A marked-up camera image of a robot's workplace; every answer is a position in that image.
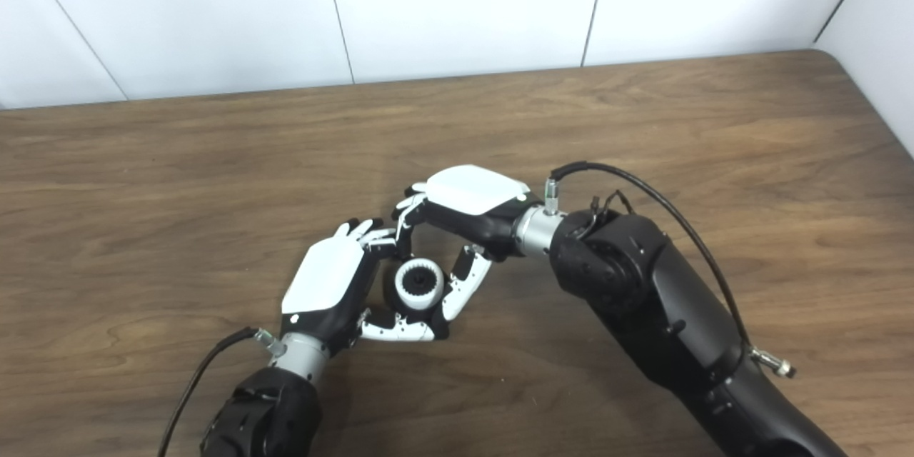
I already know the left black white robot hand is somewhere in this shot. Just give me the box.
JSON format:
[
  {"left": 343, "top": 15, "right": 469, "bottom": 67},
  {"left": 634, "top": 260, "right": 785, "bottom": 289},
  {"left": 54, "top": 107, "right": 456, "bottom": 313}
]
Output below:
[{"left": 281, "top": 219, "right": 451, "bottom": 358}]

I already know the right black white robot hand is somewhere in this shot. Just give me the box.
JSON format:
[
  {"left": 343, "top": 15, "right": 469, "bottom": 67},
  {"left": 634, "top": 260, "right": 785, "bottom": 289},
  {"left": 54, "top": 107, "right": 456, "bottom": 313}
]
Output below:
[{"left": 391, "top": 165, "right": 533, "bottom": 323}]

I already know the round black plastic part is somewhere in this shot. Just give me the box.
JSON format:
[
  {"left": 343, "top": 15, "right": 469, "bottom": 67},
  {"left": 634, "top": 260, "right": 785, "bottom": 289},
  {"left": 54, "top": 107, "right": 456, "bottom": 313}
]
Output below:
[{"left": 382, "top": 257, "right": 451, "bottom": 316}]

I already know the white plastic ring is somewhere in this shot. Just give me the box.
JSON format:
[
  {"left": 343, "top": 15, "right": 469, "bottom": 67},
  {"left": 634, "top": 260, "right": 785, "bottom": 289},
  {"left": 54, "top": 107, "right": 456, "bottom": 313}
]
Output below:
[{"left": 395, "top": 258, "right": 446, "bottom": 310}]

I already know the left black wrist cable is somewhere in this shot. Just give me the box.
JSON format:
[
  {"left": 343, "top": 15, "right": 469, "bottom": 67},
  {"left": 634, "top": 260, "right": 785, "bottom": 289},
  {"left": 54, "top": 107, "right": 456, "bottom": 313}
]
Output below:
[{"left": 156, "top": 327, "right": 287, "bottom": 457}]

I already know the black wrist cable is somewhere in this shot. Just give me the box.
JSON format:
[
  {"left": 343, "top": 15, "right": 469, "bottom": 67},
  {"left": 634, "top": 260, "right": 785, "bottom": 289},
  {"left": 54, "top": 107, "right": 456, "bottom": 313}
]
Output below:
[
  {"left": 156, "top": 327, "right": 287, "bottom": 457},
  {"left": 544, "top": 161, "right": 798, "bottom": 378}
]

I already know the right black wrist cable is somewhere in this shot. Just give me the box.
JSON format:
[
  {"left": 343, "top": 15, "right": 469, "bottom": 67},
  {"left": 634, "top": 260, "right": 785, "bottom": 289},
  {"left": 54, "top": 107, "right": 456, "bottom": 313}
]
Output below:
[{"left": 544, "top": 161, "right": 798, "bottom": 378}]

